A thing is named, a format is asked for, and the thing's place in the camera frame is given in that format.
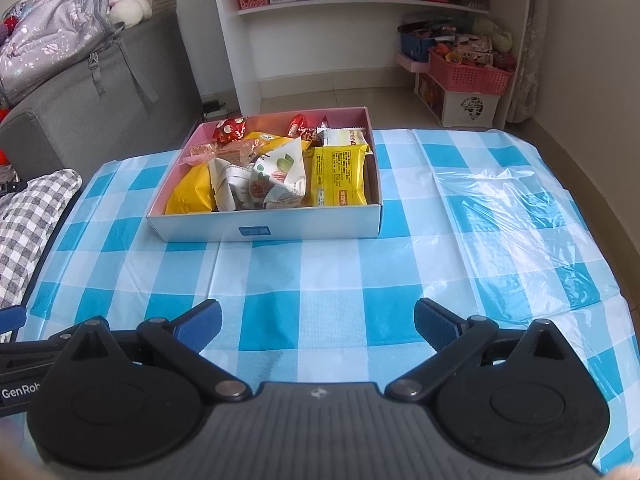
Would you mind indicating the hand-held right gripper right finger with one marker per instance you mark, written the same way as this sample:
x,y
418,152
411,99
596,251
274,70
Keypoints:
x,y
437,325

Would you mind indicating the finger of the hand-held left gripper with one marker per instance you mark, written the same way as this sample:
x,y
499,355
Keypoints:
x,y
11,317

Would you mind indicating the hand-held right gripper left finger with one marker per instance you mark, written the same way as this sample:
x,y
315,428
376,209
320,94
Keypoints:
x,y
197,325

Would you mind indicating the large yellow snack packet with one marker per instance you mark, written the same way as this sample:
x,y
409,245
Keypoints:
x,y
340,175
192,192

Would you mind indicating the white packet with brown picture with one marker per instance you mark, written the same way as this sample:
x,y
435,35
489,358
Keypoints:
x,y
230,185

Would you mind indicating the pink-lined cardboard box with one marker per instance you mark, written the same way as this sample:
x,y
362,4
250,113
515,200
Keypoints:
x,y
300,222

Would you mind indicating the pink peach snack packet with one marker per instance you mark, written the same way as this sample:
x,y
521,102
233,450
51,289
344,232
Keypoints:
x,y
197,154

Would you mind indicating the white triangular snack packet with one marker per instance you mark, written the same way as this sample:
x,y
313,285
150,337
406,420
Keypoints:
x,y
280,175

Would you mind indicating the small clear reddish snack packet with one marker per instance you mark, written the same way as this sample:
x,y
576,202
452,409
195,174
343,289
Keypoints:
x,y
245,152

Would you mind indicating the small yellow snack packet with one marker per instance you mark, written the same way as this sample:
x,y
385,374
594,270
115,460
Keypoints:
x,y
265,140

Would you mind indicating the dark red snack packet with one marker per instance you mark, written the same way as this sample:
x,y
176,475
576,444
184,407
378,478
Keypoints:
x,y
312,136

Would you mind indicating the small orange snack packet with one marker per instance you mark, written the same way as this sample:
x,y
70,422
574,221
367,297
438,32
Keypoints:
x,y
298,124

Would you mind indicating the grey checkered pillow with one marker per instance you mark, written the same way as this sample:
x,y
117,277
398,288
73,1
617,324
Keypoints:
x,y
30,225

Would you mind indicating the blue checkered tablecloth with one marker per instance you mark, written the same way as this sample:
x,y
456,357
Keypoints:
x,y
350,285

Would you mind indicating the black device on stand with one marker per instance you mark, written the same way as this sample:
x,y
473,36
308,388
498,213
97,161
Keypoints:
x,y
10,187

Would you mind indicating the white printed storage stool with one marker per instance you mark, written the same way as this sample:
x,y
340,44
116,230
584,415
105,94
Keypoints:
x,y
470,110

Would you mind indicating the grey sofa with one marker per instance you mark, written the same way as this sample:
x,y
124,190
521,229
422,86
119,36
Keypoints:
x,y
125,110

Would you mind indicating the pink plastic basket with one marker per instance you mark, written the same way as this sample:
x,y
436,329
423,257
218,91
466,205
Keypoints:
x,y
470,77

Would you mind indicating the small pink shelf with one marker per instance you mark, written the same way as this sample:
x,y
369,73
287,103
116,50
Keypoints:
x,y
407,64

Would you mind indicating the blue box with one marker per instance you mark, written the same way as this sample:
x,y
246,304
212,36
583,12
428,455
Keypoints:
x,y
415,47

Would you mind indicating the patterned curtain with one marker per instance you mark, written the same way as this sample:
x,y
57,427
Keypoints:
x,y
527,60

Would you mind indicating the grey floral backpack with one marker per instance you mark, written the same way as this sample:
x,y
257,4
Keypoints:
x,y
50,35

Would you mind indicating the white shelf unit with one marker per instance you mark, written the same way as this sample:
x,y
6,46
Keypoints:
x,y
300,50

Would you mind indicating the small red toy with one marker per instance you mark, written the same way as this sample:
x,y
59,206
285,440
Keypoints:
x,y
10,22

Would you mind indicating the beige plush toy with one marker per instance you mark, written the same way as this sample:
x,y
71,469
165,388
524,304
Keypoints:
x,y
492,35

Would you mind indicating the white plush toy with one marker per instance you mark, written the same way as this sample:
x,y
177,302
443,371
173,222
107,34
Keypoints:
x,y
130,10

